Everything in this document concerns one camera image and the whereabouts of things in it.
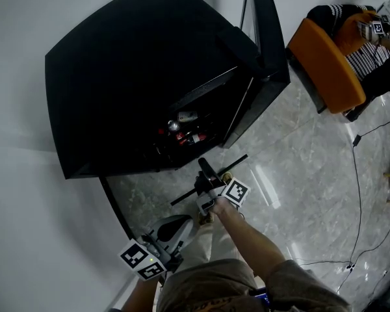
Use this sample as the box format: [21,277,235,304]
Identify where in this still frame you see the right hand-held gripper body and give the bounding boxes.
[195,176,252,217]

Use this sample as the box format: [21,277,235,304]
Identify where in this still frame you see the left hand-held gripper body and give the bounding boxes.
[118,234,185,282]

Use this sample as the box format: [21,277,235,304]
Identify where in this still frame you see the black mini fridge cabinet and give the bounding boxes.
[44,0,292,180]

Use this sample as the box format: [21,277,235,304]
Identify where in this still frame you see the person's left forearm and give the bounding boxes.
[121,272,166,312]

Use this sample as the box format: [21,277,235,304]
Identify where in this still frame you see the person's right forearm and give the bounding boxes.
[210,197,287,284]

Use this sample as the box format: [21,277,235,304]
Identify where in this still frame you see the person's beige trousers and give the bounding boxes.
[178,218,248,272]

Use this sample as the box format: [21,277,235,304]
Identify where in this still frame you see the person's left shoe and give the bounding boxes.
[197,210,216,226]

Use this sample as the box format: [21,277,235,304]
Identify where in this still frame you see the red label cola bottle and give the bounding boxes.
[175,131,207,146]

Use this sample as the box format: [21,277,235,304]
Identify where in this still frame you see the cream drink packet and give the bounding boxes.
[177,110,199,124]

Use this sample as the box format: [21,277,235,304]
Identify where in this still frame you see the person's brown printed shirt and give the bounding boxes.
[155,258,352,312]

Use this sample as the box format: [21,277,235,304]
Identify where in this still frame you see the black smartphone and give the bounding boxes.
[248,287,271,309]

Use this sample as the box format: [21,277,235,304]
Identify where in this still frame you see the orange sofa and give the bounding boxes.
[285,4,390,123]

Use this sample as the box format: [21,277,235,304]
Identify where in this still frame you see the striped black white blanket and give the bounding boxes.
[307,4,390,81]

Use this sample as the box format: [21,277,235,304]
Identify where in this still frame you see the large orange cushion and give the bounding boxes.
[336,10,378,57]

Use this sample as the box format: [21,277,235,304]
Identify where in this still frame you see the thin black floor cable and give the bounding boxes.
[298,258,350,268]
[336,219,390,294]

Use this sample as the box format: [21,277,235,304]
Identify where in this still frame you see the black adapter cable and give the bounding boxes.
[350,115,390,268]

